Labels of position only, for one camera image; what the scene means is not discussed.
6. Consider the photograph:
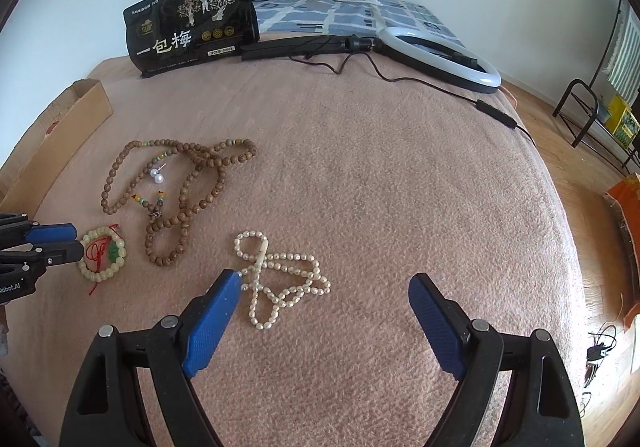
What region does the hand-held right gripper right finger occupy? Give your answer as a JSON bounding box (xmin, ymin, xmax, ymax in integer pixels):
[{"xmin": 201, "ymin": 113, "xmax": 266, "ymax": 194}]
[{"xmin": 407, "ymin": 273, "xmax": 586, "ymax": 447}]

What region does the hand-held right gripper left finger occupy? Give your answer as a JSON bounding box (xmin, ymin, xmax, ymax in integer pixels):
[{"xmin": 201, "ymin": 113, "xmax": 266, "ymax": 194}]
[{"xmin": 59, "ymin": 269, "xmax": 244, "ymax": 447}]

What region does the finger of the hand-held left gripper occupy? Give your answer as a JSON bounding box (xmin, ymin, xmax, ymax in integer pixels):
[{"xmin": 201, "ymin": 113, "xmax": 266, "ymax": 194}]
[
  {"xmin": 0, "ymin": 213, "xmax": 78, "ymax": 246},
  {"xmin": 0, "ymin": 241, "xmax": 85, "ymax": 275}
]

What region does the pale bead bracelet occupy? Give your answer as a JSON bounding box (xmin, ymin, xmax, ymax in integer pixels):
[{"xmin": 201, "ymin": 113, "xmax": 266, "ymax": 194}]
[{"xmin": 77, "ymin": 226, "xmax": 126, "ymax": 284}]

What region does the green pendant with red cord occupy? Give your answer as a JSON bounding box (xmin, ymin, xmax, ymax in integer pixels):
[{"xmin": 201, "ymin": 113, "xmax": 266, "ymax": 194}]
[{"xmin": 85, "ymin": 224, "xmax": 124, "ymax": 298}]

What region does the pearl necklace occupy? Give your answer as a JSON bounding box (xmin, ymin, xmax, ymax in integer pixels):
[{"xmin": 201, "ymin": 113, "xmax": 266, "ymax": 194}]
[{"xmin": 234, "ymin": 230, "xmax": 332, "ymax": 330}]

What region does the cardboard box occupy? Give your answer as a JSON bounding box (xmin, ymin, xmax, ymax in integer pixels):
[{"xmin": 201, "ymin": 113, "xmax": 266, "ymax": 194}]
[{"xmin": 0, "ymin": 79, "xmax": 113, "ymax": 215}]

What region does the wooden bead necklace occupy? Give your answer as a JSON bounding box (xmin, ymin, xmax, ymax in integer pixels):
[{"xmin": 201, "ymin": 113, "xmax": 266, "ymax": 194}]
[{"xmin": 101, "ymin": 138, "xmax": 258, "ymax": 268}]

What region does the pink blanket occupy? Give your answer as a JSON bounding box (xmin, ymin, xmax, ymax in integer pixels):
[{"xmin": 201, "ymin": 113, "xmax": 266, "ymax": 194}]
[{"xmin": 0, "ymin": 54, "xmax": 626, "ymax": 447}]

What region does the orange patterned box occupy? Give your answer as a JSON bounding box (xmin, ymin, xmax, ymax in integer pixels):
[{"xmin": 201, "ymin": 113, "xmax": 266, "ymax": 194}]
[{"xmin": 602, "ymin": 172, "xmax": 640, "ymax": 333}]

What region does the black snack bag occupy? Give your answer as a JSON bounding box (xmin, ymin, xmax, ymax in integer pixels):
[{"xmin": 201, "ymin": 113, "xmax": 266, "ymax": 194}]
[{"xmin": 123, "ymin": 0, "xmax": 261, "ymax": 76}]

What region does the black metal clothes rack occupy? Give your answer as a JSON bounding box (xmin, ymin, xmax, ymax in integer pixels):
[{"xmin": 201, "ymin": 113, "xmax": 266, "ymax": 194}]
[{"xmin": 552, "ymin": 0, "xmax": 640, "ymax": 175}]

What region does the yellow green box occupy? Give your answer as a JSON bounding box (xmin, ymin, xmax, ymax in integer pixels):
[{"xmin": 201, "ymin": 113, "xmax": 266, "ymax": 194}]
[{"xmin": 607, "ymin": 94, "xmax": 640, "ymax": 148}]

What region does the black tripod stand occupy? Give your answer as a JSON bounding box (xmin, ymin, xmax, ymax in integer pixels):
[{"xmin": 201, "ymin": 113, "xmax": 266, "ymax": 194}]
[{"xmin": 241, "ymin": 34, "xmax": 381, "ymax": 62}]

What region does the blue checked bed sheet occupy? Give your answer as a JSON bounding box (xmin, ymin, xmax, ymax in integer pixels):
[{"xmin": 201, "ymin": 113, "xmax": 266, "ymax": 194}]
[{"xmin": 250, "ymin": 0, "xmax": 471, "ymax": 50}]

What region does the striped hanging cloth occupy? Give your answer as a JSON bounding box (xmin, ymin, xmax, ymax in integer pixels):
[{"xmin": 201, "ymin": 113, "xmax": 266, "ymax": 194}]
[{"xmin": 602, "ymin": 7, "xmax": 640, "ymax": 102}]

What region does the black charger with cables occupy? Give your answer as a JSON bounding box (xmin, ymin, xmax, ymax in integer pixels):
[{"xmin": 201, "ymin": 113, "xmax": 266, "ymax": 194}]
[{"xmin": 585, "ymin": 322, "xmax": 621, "ymax": 364}]

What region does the black cable with controller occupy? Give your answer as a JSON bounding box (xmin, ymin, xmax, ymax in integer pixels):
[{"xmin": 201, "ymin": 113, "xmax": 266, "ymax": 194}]
[{"xmin": 290, "ymin": 49, "xmax": 538, "ymax": 148}]

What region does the white ring light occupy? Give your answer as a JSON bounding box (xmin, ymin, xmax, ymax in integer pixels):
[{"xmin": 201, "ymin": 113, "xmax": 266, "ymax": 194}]
[{"xmin": 376, "ymin": 26, "xmax": 502, "ymax": 94}]

